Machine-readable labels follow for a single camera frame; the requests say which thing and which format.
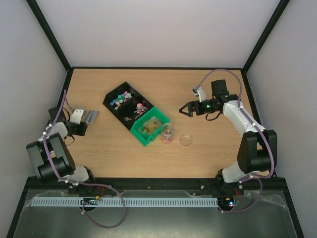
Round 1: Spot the green bin with gummies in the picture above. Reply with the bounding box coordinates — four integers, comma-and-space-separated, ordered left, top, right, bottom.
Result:
130, 107, 170, 146

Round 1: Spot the grey slotted cable duct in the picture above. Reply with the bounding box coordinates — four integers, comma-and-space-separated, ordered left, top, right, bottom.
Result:
31, 197, 218, 208

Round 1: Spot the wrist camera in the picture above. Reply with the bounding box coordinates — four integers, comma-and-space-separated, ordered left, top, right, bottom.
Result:
192, 87, 207, 102
69, 108, 86, 124

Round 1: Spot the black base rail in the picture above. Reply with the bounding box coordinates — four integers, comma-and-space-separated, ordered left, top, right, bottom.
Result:
68, 177, 245, 196

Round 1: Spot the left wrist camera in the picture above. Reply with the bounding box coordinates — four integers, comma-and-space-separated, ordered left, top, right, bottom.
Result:
69, 108, 86, 124

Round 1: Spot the clear jar lid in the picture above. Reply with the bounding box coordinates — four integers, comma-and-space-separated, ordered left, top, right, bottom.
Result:
179, 134, 193, 146

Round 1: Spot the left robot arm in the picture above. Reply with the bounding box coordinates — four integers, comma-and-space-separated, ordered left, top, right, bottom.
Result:
26, 107, 96, 186

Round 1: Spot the black bin with lollipop candies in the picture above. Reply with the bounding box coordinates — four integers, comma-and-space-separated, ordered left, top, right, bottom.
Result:
117, 95, 154, 130

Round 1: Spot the clear plastic jar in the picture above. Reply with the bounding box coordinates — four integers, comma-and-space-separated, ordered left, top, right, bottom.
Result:
161, 123, 175, 144

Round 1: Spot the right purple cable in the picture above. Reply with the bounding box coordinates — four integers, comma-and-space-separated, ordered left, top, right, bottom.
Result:
195, 69, 276, 214

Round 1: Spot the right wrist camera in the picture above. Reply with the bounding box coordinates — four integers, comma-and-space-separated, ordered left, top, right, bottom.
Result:
192, 87, 207, 102

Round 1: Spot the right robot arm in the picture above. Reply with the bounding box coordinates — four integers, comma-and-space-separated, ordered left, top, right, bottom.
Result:
179, 79, 277, 194

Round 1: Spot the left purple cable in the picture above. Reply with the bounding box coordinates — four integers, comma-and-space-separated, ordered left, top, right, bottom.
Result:
42, 89, 127, 229

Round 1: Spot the purple cable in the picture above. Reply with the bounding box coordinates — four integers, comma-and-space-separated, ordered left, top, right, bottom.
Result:
42, 89, 127, 229
195, 69, 276, 214

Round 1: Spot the black bin with star candies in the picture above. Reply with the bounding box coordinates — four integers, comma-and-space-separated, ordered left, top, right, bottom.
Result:
103, 82, 140, 115

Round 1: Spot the metal scoop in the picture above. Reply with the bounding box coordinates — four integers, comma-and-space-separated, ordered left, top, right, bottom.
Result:
84, 110, 99, 124

